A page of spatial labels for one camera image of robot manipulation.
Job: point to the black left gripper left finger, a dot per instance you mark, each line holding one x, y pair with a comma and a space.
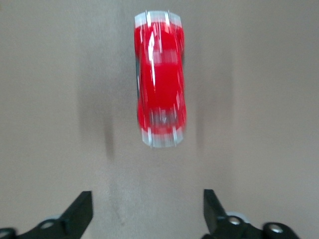
77, 214

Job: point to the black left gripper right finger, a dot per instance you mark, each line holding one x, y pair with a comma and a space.
214, 216

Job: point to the red beetle toy car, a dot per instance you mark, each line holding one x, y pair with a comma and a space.
162, 82

